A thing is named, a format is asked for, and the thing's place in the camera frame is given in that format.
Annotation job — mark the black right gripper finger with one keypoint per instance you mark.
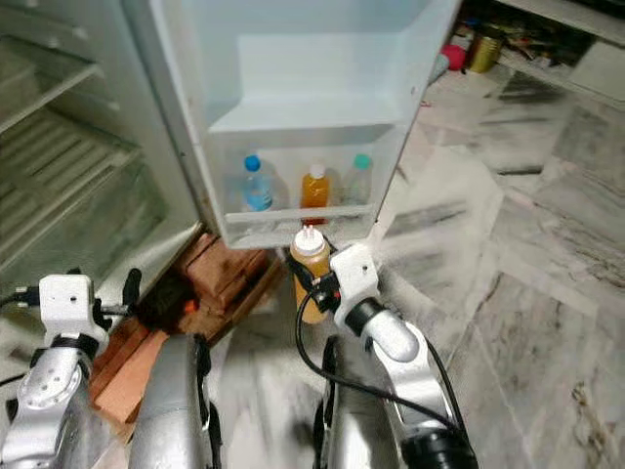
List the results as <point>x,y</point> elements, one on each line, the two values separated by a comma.
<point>308,277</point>
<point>330,257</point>

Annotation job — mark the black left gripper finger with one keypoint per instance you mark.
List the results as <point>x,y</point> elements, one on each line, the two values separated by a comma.
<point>132,288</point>

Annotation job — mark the orange sauce bottle white cap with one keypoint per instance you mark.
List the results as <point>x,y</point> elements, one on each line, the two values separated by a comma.
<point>310,249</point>

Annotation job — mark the silver fridge door with sticker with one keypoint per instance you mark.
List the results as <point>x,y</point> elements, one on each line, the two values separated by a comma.
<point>312,78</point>

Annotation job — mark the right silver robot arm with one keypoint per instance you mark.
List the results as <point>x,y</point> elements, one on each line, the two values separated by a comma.
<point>391,337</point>

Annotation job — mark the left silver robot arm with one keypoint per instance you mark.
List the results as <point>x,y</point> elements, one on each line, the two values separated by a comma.
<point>49,391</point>

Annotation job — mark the white slatted fridge shelf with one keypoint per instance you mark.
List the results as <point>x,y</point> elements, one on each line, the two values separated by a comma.
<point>68,166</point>

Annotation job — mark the clear fridge shelf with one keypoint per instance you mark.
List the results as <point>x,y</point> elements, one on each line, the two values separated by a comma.
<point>49,93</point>

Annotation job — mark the clear crisper drawer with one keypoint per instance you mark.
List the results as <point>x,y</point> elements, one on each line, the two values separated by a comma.
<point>98,239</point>

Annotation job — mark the orange juice bottle white cap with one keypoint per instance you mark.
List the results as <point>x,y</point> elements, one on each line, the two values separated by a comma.
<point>314,191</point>

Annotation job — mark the clear bottle teal cap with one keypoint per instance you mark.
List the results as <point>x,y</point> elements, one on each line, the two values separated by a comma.
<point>361,181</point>

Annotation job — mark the clear bottle blue cap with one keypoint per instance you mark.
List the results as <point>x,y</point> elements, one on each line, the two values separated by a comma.
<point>257,191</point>

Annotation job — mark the silver robot left leg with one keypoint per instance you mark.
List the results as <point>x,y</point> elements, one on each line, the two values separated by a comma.
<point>171,410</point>

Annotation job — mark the small red container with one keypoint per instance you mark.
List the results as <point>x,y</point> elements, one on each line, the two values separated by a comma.
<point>454,57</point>

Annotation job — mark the gold round tin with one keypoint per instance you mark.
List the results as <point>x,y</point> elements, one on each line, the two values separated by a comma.
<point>485,54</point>

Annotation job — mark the white storage shelf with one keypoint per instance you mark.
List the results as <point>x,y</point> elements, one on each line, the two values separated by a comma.
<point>586,68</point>

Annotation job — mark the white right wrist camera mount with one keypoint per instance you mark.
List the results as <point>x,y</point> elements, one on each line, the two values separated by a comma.
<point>354,274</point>

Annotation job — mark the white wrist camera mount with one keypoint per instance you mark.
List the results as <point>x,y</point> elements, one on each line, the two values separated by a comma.
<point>354,274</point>
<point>66,301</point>

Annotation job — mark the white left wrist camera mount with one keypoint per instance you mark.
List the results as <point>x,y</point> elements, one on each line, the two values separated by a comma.
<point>66,301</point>

